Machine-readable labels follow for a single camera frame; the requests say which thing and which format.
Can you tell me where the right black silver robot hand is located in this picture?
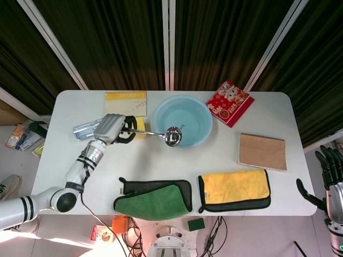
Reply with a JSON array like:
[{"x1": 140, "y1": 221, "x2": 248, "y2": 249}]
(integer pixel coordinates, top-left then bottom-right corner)
[{"x1": 296, "y1": 146, "x2": 343, "y2": 223}]

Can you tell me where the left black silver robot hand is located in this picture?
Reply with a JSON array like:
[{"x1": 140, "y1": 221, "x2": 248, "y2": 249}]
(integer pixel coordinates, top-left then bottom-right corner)
[{"x1": 92, "y1": 114, "x2": 138, "y2": 146}]

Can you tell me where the stainless steel ladle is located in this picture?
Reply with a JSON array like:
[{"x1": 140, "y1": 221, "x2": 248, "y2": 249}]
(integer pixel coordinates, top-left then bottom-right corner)
[{"x1": 122, "y1": 126, "x2": 183, "y2": 147}]

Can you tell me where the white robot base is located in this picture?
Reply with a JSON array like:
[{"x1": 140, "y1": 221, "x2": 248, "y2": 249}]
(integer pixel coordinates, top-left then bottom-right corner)
[{"x1": 147, "y1": 224, "x2": 198, "y2": 257}]

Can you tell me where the clear plastic bottle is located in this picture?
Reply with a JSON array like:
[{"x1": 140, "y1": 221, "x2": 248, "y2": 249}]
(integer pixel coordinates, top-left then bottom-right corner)
[{"x1": 72, "y1": 117, "x2": 104, "y2": 140}]

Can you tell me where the light blue plastic basin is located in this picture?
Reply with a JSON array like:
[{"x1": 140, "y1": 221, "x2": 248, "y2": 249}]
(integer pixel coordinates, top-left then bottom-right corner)
[{"x1": 153, "y1": 95, "x2": 214, "y2": 148}]

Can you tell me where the yellow white booklet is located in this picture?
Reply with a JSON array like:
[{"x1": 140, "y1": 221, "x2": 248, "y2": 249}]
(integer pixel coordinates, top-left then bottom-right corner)
[{"x1": 103, "y1": 90, "x2": 148, "y2": 118}]

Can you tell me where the black green device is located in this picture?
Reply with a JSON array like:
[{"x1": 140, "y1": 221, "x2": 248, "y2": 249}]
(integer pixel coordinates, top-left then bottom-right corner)
[{"x1": 29, "y1": 120, "x2": 48, "y2": 132}]

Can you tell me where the blue white packet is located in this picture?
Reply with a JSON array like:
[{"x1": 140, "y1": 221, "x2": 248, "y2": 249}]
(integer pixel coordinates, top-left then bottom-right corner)
[{"x1": 16, "y1": 131, "x2": 41, "y2": 150}]

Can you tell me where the dark curtain panel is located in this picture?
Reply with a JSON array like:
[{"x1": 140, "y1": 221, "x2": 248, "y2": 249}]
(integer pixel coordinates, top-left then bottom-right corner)
[
  {"x1": 253, "y1": 0, "x2": 343, "y2": 148},
  {"x1": 174, "y1": 0, "x2": 295, "y2": 92},
  {"x1": 0, "y1": 0, "x2": 81, "y2": 116},
  {"x1": 32, "y1": 0, "x2": 166, "y2": 90}
]

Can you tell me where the brown cover spiral notebook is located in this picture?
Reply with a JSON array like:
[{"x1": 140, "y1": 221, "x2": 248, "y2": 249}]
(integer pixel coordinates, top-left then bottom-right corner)
[{"x1": 237, "y1": 133, "x2": 288, "y2": 172}]

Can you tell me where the green grey microfibre cloth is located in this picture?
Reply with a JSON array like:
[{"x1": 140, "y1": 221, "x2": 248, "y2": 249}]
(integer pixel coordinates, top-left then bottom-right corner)
[{"x1": 112, "y1": 176, "x2": 192, "y2": 221}]

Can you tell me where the orange packet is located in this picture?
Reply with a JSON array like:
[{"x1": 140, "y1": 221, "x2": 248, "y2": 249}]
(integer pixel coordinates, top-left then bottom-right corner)
[{"x1": 13, "y1": 124, "x2": 27, "y2": 138}]

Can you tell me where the orange box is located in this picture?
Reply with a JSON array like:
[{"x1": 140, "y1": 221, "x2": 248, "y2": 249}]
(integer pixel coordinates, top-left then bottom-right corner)
[{"x1": 111, "y1": 216, "x2": 129, "y2": 234}]

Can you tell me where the yellow grey microfibre cloth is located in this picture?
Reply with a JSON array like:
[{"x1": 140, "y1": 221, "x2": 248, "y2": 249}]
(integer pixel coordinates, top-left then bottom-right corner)
[{"x1": 197, "y1": 168, "x2": 271, "y2": 214}]

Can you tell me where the red yellow snack packet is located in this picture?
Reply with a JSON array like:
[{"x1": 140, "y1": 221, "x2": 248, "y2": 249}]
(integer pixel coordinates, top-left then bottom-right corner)
[{"x1": 90, "y1": 224, "x2": 116, "y2": 243}]

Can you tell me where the white sneaker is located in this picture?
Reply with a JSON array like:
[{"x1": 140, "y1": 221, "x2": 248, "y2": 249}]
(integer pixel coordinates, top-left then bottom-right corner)
[
  {"x1": 0, "y1": 174, "x2": 22, "y2": 201},
  {"x1": 0, "y1": 217, "x2": 40, "y2": 233}
]

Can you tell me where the red spiral calendar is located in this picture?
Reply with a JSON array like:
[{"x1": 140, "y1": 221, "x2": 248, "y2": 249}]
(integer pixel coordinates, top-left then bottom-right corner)
[{"x1": 205, "y1": 80, "x2": 255, "y2": 129}]

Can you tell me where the green sponge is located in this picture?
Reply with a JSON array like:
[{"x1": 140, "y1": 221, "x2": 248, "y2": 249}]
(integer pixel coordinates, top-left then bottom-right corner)
[{"x1": 187, "y1": 218, "x2": 205, "y2": 231}]

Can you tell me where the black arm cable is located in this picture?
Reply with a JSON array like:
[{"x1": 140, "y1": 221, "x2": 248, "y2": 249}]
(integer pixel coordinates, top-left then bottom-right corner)
[{"x1": 79, "y1": 152, "x2": 132, "y2": 257}]

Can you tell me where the white frame post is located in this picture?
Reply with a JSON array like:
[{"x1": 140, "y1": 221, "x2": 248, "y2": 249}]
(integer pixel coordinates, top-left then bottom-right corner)
[
  {"x1": 16, "y1": 0, "x2": 89, "y2": 90},
  {"x1": 243, "y1": 0, "x2": 313, "y2": 92},
  {"x1": 161, "y1": 0, "x2": 176, "y2": 91}
]

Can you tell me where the black floor cable bundle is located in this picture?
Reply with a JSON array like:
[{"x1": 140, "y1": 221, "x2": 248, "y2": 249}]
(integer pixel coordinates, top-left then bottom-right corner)
[{"x1": 203, "y1": 215, "x2": 228, "y2": 257}]

